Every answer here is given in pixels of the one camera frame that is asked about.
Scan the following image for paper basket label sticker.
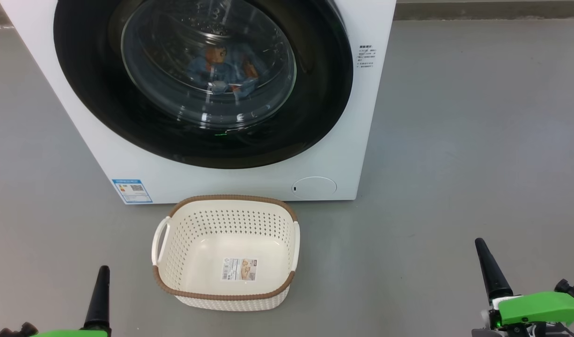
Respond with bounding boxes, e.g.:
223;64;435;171
221;257;258;282

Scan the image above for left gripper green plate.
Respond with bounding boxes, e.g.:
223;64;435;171
29;266;112;337

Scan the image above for stainless steel washing machine drum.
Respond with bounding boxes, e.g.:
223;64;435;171
142;0;287;94

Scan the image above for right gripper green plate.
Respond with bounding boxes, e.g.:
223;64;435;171
474;238;574;337

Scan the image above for white front-load washing machine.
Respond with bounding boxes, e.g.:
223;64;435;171
0;0;397;205

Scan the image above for blue bear-print pants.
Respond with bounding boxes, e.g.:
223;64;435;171
186;44;231;89

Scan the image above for black round glass washer door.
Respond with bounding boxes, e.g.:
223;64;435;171
53;0;354;169

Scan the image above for cream laundry basket brown rim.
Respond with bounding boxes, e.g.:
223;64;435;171
151;195;300;312

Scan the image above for round white filter cover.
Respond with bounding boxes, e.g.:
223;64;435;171
292;176;337;198

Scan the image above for printed text label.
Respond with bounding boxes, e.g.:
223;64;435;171
357;44;375;69

